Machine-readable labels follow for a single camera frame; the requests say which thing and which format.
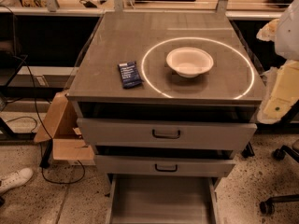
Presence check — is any blue rxbar blueberry wrapper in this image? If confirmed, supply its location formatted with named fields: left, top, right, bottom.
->
left=118, top=61, right=143, bottom=89

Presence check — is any white sneaker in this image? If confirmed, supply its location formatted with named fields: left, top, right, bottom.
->
left=0, top=168, right=34, bottom=194

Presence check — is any black office chair base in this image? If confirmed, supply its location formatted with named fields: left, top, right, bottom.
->
left=259, top=139, right=299, bottom=217

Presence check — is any grey middle drawer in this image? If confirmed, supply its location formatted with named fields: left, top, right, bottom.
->
left=94, top=155, right=235, bottom=177

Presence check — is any white paper bowl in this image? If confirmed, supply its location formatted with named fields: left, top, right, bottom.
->
left=166, top=47, right=214, bottom=78

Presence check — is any brown cardboard box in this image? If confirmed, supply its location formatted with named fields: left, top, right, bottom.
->
left=34, top=91, right=94, bottom=165

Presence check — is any grey top drawer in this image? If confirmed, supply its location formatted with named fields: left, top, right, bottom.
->
left=77, top=118, right=257, bottom=150

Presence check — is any black floor cable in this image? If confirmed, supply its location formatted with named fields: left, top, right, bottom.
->
left=0, top=3, right=86, bottom=185

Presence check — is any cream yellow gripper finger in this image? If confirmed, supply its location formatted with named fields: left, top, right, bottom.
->
left=257, top=60, right=299, bottom=124

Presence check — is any grey open bottom drawer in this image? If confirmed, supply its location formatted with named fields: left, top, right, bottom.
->
left=105, top=175, right=221, bottom=224

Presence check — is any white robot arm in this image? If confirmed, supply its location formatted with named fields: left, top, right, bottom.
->
left=257, top=0, right=299, bottom=124

